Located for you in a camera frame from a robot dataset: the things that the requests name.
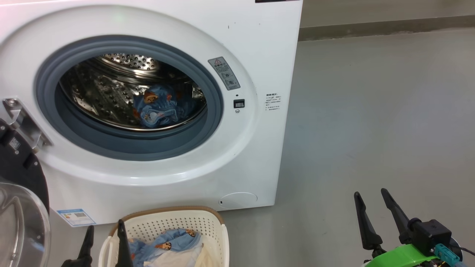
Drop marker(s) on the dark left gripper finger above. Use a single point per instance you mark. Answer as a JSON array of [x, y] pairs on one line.
[[123, 248], [86, 252]]

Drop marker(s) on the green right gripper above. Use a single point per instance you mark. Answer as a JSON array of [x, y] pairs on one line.
[[400, 256]]

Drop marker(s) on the blue garment with cream lining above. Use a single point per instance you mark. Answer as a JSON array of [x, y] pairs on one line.
[[174, 239]]

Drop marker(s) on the black glass washer door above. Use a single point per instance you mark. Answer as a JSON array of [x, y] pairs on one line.
[[15, 167]]

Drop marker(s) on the blue bear print garment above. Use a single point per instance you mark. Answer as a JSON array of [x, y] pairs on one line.
[[156, 111]]

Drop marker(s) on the grey rubber door gasket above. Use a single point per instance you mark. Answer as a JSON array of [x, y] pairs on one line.
[[130, 148]]

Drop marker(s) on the metal door hinge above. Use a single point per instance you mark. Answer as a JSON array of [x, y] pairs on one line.
[[26, 126]]

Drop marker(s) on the white front-load washing machine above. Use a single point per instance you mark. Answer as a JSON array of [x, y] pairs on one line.
[[241, 167]]

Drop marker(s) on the perforated steel washer drum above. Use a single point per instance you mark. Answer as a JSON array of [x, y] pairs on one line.
[[96, 96]]

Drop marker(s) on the black door latch socket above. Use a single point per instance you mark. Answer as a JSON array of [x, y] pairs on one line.
[[239, 104]]

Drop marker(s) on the blue energy label sticker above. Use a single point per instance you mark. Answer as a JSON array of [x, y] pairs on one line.
[[76, 217]]

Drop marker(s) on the cream laundry basket brown rim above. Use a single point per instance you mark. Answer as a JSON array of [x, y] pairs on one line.
[[178, 222]]

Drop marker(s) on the round white filter cover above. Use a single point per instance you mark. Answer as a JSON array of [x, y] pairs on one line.
[[238, 200]]

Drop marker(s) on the printed text label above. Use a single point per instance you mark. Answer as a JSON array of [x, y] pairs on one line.
[[273, 102]]

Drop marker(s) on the grey warning sticker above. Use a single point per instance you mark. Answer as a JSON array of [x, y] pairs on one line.
[[224, 73]]

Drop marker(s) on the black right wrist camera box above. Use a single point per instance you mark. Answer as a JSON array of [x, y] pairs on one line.
[[430, 233]]

